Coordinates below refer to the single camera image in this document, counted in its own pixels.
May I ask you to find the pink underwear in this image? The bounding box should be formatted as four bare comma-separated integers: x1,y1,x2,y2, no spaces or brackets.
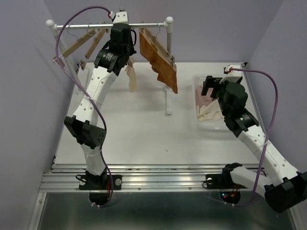
196,85,214,107

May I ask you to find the beige underwear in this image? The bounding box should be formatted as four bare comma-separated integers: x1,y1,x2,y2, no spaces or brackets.
125,65,138,92

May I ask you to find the wooden clip hanger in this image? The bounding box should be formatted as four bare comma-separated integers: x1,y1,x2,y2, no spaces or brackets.
78,29,109,70
54,29,95,67

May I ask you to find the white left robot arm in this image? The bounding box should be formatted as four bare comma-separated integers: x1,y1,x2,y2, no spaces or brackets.
64,23,136,190

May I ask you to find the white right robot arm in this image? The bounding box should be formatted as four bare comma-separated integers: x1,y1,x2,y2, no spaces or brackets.
201,76,307,213

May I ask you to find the brown underwear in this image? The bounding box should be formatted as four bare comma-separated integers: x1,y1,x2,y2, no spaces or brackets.
139,30,179,94

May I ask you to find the empty wooden clip hanger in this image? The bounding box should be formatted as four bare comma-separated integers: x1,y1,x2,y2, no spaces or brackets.
54,29,95,67

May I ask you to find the white plastic basket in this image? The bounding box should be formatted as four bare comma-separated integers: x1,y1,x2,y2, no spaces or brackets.
192,74,229,131

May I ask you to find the white clothes rack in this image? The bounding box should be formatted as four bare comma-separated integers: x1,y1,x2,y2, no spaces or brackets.
54,17,177,115

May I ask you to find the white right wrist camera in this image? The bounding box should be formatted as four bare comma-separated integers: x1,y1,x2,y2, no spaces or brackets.
219,64,242,84

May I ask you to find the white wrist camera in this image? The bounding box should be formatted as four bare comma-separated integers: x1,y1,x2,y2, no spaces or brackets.
112,11,129,24
219,64,242,84

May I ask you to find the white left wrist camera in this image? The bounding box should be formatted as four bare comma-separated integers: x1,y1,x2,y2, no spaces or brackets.
112,11,129,24

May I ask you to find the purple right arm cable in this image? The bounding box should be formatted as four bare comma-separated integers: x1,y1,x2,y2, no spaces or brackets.
208,67,279,207

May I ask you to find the aluminium mounting rail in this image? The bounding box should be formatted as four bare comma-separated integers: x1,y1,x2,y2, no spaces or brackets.
40,153,294,192

